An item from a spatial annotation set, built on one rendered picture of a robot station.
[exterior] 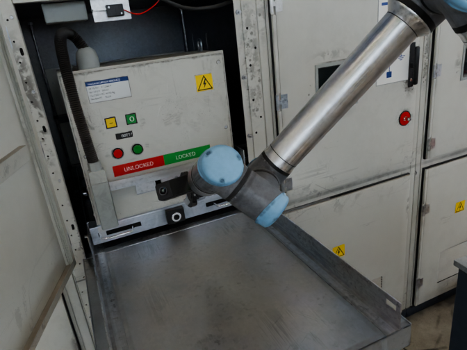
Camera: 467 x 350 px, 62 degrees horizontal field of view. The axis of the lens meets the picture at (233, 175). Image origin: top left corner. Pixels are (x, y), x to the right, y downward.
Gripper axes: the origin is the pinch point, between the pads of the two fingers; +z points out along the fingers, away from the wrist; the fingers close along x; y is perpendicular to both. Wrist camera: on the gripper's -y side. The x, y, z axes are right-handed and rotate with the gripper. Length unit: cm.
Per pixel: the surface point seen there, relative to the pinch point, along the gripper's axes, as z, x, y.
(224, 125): 5.9, 19.2, 21.4
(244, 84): -3.9, 28.3, 28.4
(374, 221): 27, -30, 80
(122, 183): 7.6, 8.7, -15.2
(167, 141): 6.6, 18.2, 1.5
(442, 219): 32, -40, 121
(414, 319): 57, -85, 107
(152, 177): 7.7, 8.3, -6.1
